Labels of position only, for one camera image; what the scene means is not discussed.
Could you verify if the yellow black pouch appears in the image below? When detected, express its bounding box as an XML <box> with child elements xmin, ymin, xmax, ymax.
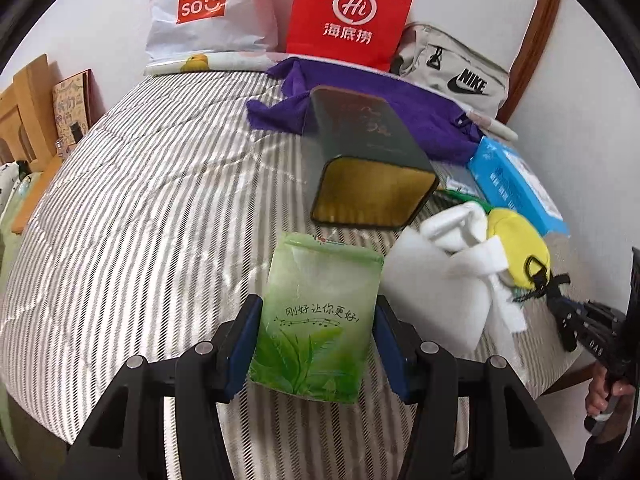
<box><xmin>487</xmin><ymin>208</ymin><xmax>570</xmax><ymax>304</ymax></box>

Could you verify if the white Miniso plastic bag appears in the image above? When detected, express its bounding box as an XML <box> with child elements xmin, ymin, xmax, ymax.
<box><xmin>146</xmin><ymin>0</ymin><xmax>278</xmax><ymax>62</ymax></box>

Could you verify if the brown printed card box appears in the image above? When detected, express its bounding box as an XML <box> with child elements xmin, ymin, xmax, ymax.
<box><xmin>52</xmin><ymin>70</ymin><xmax>93</xmax><ymax>148</ymax></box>

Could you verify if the rolled white duck poster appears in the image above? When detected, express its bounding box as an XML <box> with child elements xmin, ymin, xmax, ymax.
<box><xmin>144</xmin><ymin>51</ymin><xmax>288</xmax><ymax>76</ymax></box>

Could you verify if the grey Nike bag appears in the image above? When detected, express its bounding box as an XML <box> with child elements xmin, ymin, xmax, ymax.
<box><xmin>390</xmin><ymin>23</ymin><xmax>509</xmax><ymax>118</ymax></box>

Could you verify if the striped bed cover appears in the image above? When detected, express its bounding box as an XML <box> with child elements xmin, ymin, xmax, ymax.
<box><xmin>0</xmin><ymin>70</ymin><xmax>586</xmax><ymax>480</ymax></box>

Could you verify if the person's right hand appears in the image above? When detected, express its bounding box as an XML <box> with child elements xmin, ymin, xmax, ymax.
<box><xmin>585</xmin><ymin>362</ymin><xmax>636</xmax><ymax>418</ymax></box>

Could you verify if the white spotted plush toy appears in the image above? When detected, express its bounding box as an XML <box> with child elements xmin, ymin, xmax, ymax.
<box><xmin>0</xmin><ymin>160</ymin><xmax>30</xmax><ymax>212</ymax></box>

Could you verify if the wooden door frame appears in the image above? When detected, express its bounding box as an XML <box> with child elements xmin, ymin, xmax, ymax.
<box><xmin>498</xmin><ymin>0</ymin><xmax>561</xmax><ymax>124</ymax></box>

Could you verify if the green tea leaf pouch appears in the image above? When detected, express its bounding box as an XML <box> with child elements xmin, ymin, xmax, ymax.
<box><xmin>248</xmin><ymin>233</ymin><xmax>384</xmax><ymax>404</ymax></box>

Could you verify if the green fruit packet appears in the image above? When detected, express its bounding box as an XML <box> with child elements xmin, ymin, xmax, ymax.
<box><xmin>437</xmin><ymin>177</ymin><xmax>492</xmax><ymax>212</ymax></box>

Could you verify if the red paper bag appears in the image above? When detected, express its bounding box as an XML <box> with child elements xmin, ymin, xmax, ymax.
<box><xmin>286</xmin><ymin>0</ymin><xmax>412</xmax><ymax>72</ymax></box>

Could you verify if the blue tissue pack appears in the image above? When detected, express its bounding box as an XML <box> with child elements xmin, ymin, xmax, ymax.
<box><xmin>468</xmin><ymin>136</ymin><xmax>570</xmax><ymax>236</ymax></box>

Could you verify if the purple towel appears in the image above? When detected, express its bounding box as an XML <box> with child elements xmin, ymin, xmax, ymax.
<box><xmin>246</xmin><ymin>56</ymin><xmax>484</xmax><ymax>166</ymax></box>

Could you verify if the white cotton glove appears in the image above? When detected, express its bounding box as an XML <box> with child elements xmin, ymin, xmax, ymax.
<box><xmin>419</xmin><ymin>202</ymin><xmax>527</xmax><ymax>334</ymax></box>

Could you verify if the dark green tin box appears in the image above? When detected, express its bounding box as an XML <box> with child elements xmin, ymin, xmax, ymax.
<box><xmin>302</xmin><ymin>86</ymin><xmax>439</xmax><ymax>230</ymax></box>

